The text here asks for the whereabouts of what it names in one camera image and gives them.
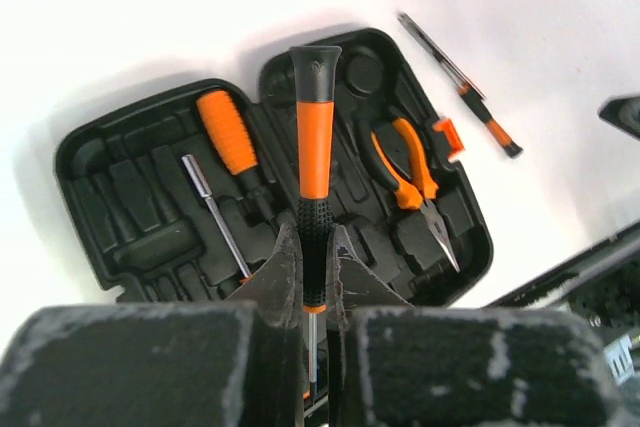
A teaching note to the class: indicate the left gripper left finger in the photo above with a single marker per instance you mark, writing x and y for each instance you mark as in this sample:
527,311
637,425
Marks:
236,362

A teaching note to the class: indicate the orange handled needle-nose pliers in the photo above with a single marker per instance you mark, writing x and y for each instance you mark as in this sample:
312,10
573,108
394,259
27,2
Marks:
416,193

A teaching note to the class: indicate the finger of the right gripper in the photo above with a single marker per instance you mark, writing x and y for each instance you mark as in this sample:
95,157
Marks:
622,112

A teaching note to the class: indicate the black orange handled screwdriver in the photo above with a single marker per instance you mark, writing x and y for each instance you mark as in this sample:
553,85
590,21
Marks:
204,191

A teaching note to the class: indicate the small orange black precision screwdriver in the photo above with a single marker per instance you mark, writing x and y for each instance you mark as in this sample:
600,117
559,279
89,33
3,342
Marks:
314,74

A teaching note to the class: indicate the black plastic tool case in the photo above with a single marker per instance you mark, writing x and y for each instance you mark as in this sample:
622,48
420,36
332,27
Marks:
145,229

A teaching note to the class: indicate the orange grip bit screwdriver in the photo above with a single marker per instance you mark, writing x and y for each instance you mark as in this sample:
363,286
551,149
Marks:
230,137

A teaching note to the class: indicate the aluminium front frame rail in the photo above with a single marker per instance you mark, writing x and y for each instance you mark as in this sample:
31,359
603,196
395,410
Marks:
600,285

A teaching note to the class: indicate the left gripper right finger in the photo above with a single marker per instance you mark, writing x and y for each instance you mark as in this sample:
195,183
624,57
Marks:
395,364

